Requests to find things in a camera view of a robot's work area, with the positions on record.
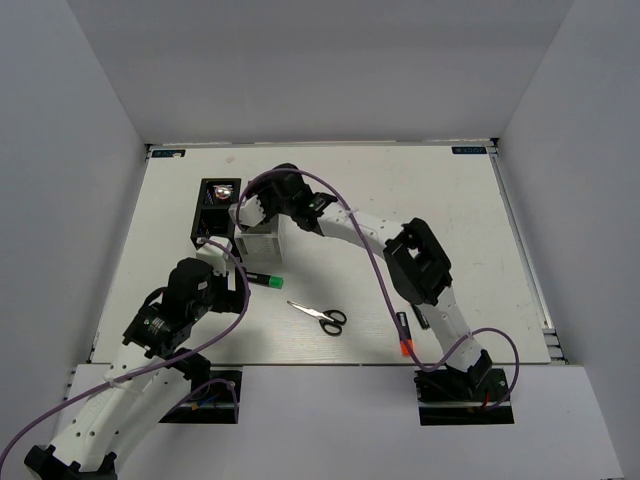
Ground orange capped black highlighter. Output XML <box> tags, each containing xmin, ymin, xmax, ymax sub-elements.
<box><xmin>395</xmin><ymin>311</ymin><xmax>413</xmax><ymax>357</ymax></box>

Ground right blue table label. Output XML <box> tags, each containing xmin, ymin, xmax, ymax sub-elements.
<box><xmin>451</xmin><ymin>146</ymin><xmax>487</xmax><ymax>155</ymax></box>

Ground black handled scissors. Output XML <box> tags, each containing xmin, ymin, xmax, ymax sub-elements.
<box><xmin>287</xmin><ymin>301</ymin><xmax>348</xmax><ymax>337</ymax></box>

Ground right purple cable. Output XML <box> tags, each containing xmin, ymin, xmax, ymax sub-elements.
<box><xmin>237</xmin><ymin>169</ymin><xmax>521</xmax><ymax>414</ymax></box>

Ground purple cable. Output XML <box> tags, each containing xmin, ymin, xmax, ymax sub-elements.
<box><xmin>237</xmin><ymin>169</ymin><xmax>521</xmax><ymax>414</ymax></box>
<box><xmin>0</xmin><ymin>238</ymin><xmax>251</xmax><ymax>456</ymax></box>

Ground left blue table label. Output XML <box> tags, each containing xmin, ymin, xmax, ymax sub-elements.
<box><xmin>151</xmin><ymin>149</ymin><xmax>186</xmax><ymax>158</ymax></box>

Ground pink capped black highlighter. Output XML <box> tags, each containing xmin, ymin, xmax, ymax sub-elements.
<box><xmin>411</xmin><ymin>304</ymin><xmax>430</xmax><ymax>330</ymax></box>

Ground black green-capped marker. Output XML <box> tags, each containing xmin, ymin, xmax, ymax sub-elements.
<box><xmin>246</xmin><ymin>272</ymin><xmax>284</xmax><ymax>289</ymax></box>

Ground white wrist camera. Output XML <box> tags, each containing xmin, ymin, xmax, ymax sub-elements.
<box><xmin>196</xmin><ymin>237</ymin><xmax>236</xmax><ymax>291</ymax></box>
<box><xmin>229</xmin><ymin>196</ymin><xmax>266</xmax><ymax>231</ymax></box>

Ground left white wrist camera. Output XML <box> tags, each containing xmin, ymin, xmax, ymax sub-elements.
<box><xmin>196</xmin><ymin>237</ymin><xmax>236</xmax><ymax>291</ymax></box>

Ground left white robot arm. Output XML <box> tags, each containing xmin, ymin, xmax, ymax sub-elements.
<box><xmin>24</xmin><ymin>258</ymin><xmax>250</xmax><ymax>479</ymax></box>

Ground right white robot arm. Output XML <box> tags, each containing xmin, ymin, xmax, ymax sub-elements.
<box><xmin>235</xmin><ymin>164</ymin><xmax>493</xmax><ymax>399</ymax></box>

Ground black pen holder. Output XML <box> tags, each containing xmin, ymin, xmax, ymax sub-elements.
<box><xmin>190</xmin><ymin>178</ymin><xmax>241</xmax><ymax>256</ymax></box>

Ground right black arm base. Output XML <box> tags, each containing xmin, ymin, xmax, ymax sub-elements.
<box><xmin>414</xmin><ymin>369</ymin><xmax>515</xmax><ymax>427</ymax></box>

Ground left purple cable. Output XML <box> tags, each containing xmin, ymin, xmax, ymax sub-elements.
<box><xmin>0</xmin><ymin>238</ymin><xmax>251</xmax><ymax>456</ymax></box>

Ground white pen holder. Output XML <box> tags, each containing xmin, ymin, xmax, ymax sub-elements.
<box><xmin>235</xmin><ymin>216</ymin><xmax>284</xmax><ymax>265</ymax></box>

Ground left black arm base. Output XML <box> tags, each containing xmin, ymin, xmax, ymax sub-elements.
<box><xmin>160</xmin><ymin>368</ymin><xmax>243</xmax><ymax>425</ymax></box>

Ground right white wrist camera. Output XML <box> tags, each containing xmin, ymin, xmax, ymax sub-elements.
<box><xmin>229</xmin><ymin>196</ymin><xmax>266</xmax><ymax>231</ymax></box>

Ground blue table label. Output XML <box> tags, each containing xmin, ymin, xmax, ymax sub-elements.
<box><xmin>451</xmin><ymin>146</ymin><xmax>487</xmax><ymax>155</ymax></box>
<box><xmin>151</xmin><ymin>149</ymin><xmax>186</xmax><ymax>158</ymax></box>

